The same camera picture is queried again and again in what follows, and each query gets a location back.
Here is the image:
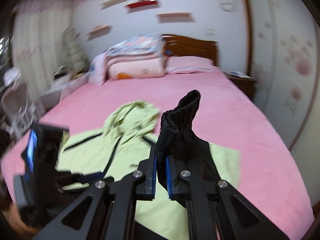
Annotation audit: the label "folded quilts stack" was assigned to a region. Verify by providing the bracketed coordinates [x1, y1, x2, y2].
[104, 34, 165, 80]

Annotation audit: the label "dark wooden nightstand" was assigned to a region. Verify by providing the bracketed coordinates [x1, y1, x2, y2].
[225, 73, 256, 101]

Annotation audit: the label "brown wooden headboard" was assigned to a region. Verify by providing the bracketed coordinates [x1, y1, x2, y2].
[161, 34, 219, 67]

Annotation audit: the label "pink flat pillow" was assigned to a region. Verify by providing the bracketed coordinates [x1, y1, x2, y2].
[165, 56, 219, 74]

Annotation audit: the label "white covered side table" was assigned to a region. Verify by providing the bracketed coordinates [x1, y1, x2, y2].
[40, 73, 88, 111]

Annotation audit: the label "white curtain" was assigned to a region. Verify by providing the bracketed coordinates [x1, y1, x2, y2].
[12, 0, 73, 100]

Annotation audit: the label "pink wall shelf right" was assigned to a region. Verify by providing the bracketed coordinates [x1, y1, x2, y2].
[156, 12, 195, 23]

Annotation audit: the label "beige puffer coat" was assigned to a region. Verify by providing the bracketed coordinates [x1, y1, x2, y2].
[62, 27, 89, 76]

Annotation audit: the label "pink wall shelf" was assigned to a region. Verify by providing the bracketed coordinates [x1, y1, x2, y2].
[87, 25, 112, 41]
[156, 12, 195, 23]

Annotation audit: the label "papers on nightstand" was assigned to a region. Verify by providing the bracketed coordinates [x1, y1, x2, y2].
[227, 71, 251, 79]

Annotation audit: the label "cream wall shelf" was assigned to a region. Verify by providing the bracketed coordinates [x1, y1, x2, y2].
[100, 0, 127, 9]

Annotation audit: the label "small pink cushion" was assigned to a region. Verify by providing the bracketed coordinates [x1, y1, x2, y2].
[88, 54, 106, 86]

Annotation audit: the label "floral wardrobe doors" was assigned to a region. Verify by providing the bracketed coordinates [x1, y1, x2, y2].
[249, 0, 319, 149]

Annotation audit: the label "white chair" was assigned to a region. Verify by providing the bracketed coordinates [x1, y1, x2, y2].
[1, 81, 37, 140]

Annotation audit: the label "pink bed sheet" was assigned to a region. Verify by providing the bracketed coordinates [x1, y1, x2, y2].
[1, 71, 315, 240]

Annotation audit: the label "red wall shelf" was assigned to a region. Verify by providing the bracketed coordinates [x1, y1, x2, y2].
[124, 0, 160, 13]

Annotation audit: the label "pink wall shelf lower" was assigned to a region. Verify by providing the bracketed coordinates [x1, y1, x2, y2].
[87, 25, 112, 41]

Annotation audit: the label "light green black jacket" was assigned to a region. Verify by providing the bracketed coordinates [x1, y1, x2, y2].
[56, 90, 240, 239]

